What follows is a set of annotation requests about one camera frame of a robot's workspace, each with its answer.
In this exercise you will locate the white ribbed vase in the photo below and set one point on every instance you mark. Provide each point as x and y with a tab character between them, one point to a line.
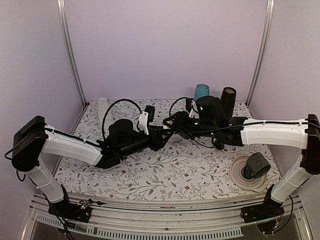
103	106

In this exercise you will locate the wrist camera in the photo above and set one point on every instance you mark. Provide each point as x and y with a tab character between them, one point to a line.
151	113
189	104

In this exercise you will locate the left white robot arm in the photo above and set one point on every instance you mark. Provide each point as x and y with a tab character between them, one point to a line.
36	138

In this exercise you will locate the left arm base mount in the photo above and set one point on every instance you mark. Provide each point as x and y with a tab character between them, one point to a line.
68	210

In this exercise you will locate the white ribbed plate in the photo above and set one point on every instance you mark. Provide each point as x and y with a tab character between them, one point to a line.
235	172

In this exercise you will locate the aluminium frame post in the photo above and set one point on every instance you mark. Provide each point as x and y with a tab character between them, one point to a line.
268	18
62	13

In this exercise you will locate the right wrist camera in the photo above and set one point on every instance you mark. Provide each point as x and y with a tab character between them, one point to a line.
189	104

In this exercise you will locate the left aluminium frame post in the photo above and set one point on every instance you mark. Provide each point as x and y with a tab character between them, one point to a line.
62	13

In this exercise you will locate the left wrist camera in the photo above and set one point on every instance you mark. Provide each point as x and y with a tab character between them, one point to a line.
151	113

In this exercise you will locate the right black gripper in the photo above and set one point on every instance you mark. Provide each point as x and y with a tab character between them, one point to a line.
179	123

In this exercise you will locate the teal vase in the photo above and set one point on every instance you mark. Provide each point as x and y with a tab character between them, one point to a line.
201	90

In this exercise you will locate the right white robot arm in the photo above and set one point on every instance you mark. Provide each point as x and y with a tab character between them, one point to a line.
303	134

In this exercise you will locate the dark grey mug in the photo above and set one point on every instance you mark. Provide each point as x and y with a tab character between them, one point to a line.
256	166

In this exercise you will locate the front aluminium rail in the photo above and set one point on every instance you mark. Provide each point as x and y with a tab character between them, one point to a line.
209	219

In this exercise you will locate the right aluminium frame post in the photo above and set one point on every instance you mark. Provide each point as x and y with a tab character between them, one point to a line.
268	18

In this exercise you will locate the cream earbud charging case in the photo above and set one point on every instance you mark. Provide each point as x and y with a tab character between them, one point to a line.
167	126

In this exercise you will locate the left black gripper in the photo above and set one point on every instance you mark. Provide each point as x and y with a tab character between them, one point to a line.
155	145

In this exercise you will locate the black vase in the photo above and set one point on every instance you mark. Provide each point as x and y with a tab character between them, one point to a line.
228	98

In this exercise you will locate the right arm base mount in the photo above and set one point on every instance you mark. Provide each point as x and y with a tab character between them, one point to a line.
267	209

